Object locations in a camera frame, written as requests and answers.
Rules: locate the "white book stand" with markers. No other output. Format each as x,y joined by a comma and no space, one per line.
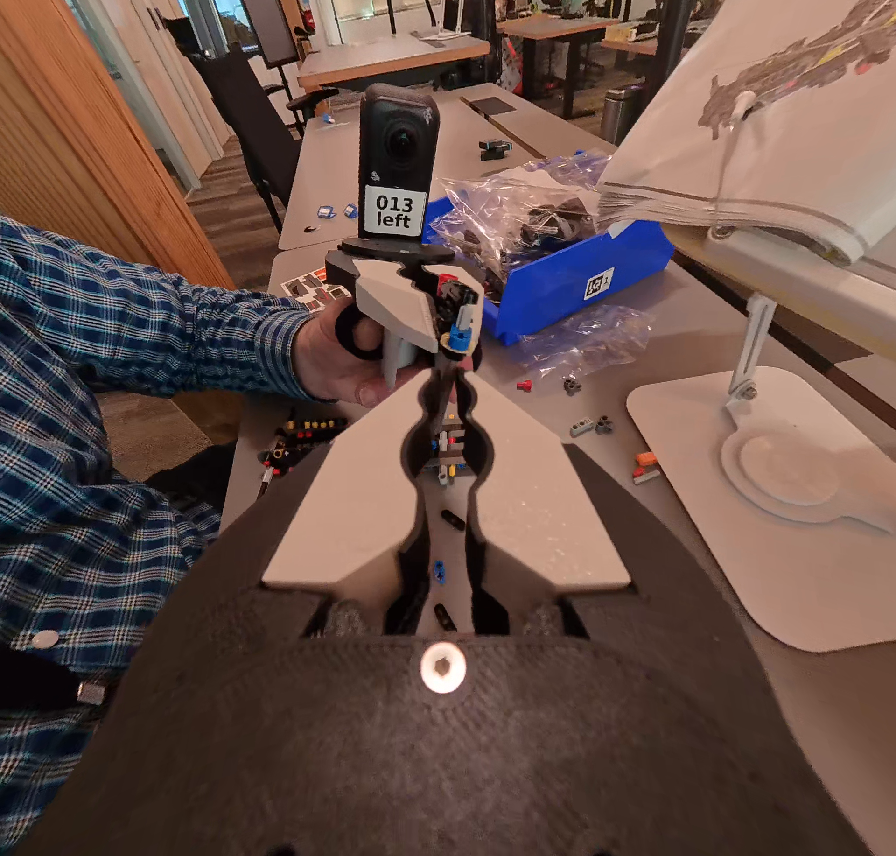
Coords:
770,555

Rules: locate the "red and grey lego pin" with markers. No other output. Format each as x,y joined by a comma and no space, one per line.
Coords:
645,476

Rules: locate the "person's left forearm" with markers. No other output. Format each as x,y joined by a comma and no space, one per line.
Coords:
175,310

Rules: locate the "black pole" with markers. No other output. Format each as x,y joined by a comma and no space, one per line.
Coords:
675,30

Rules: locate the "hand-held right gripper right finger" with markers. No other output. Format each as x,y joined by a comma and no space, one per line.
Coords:
546,513

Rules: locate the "red fire extinguisher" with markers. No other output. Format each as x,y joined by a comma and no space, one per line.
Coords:
304,2

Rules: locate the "grey metal tumbler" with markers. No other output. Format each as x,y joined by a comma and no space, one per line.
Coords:
623,114

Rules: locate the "black office chair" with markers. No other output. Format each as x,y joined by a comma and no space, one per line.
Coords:
245,128

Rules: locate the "light grey lego beam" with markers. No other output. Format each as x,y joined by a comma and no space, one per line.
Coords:
581,427

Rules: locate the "blue plastic bin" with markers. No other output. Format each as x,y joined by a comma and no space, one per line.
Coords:
560,289

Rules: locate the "black rod with white band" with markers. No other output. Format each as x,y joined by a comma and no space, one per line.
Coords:
267,479

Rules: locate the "dark grey lego connector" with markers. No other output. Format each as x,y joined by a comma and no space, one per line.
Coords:
572,385
603,423

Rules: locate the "empty clear plastic bag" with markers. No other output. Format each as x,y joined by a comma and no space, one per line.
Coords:
588,338

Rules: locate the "long lego chassis assembly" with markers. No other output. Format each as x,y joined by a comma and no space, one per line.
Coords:
308,443

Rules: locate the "person's torso in plaid shirt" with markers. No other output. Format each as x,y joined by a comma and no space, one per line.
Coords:
84,520

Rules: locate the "wooden office desk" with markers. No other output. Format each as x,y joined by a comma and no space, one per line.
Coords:
560,26
392,54

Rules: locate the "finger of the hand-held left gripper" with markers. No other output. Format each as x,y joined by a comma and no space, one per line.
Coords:
392,303
474,310

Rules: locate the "short black lego liftarm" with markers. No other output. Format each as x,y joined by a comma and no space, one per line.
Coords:
444,614

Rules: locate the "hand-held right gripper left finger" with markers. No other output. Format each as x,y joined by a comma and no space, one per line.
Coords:
350,513

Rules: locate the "clear bags of lego parts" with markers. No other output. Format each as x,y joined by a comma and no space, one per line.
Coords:
518,212

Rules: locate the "person's left hand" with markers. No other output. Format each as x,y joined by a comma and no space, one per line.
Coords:
322,366

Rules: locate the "open lego instruction booklet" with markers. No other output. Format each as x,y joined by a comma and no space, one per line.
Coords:
784,135

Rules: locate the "black table pad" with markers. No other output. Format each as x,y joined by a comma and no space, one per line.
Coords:
493,107

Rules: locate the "lego sticker sheet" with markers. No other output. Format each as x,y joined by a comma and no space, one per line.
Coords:
308,289

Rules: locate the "black and blue small device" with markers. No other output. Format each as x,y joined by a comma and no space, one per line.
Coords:
495,150

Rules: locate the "grey screen on stand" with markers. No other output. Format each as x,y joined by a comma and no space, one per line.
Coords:
269,23

